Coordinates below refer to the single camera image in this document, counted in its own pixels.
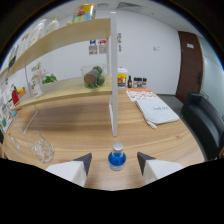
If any blue liquid bottle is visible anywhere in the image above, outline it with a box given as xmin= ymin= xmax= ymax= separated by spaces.
xmin=107 ymin=141 xmax=127 ymax=172

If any white milk bottle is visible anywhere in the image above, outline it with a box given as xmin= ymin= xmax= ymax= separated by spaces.
xmin=27 ymin=18 xmax=48 ymax=48

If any clear glass with ice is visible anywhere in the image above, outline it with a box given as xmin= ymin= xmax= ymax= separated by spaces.
xmin=26 ymin=130 xmax=56 ymax=164

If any white cloth bag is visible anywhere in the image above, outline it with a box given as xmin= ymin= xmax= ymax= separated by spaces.
xmin=135 ymin=96 xmax=181 ymax=130

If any black sofa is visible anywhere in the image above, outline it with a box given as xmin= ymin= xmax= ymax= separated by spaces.
xmin=180 ymin=92 xmax=224 ymax=161

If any orange patterned paper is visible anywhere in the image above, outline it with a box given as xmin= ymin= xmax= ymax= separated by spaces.
xmin=125 ymin=88 xmax=159 ymax=103

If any white two-tier wooden shelf rack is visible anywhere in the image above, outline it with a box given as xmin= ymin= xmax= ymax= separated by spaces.
xmin=0 ymin=12 xmax=119 ymax=138

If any green leafy plant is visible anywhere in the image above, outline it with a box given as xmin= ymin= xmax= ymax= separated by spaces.
xmin=41 ymin=73 xmax=58 ymax=85

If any glass jar of limes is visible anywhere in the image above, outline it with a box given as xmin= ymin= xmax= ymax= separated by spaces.
xmin=80 ymin=63 xmax=108 ymax=90

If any white and yellow tub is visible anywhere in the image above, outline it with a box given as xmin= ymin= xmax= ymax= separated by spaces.
xmin=116 ymin=66 xmax=129 ymax=88

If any brown door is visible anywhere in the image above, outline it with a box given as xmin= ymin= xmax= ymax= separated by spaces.
xmin=175 ymin=30 xmax=204 ymax=104

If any black and yellow bag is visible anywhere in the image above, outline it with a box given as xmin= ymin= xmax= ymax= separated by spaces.
xmin=7 ymin=43 xmax=20 ymax=70

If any green-capped clear bottle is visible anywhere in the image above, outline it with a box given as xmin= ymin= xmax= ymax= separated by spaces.
xmin=45 ymin=15 xmax=61 ymax=34

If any yellow snack bag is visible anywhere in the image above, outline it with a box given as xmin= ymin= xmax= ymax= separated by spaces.
xmin=72 ymin=3 xmax=97 ymax=24

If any blue wall poster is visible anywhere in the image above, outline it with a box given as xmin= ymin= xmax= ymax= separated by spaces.
xmin=88 ymin=39 xmax=99 ymax=56

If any red wall poster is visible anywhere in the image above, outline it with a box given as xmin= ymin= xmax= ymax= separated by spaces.
xmin=97 ymin=38 xmax=108 ymax=55

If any multicolour wall poster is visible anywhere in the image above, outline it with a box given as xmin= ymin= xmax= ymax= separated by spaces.
xmin=116 ymin=32 xmax=123 ymax=53

